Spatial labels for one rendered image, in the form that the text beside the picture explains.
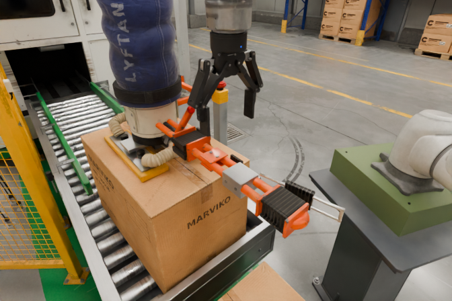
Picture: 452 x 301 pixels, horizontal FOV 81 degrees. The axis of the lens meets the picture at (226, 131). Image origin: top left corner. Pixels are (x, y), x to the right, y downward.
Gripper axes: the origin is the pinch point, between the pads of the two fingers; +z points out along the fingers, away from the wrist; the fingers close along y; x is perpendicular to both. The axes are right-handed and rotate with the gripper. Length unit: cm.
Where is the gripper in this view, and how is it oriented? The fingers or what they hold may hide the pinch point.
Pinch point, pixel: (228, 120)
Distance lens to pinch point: 62.4
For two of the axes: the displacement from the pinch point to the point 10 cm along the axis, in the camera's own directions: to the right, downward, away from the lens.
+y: -7.7, 3.2, -5.6
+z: 0.0, 8.7, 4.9
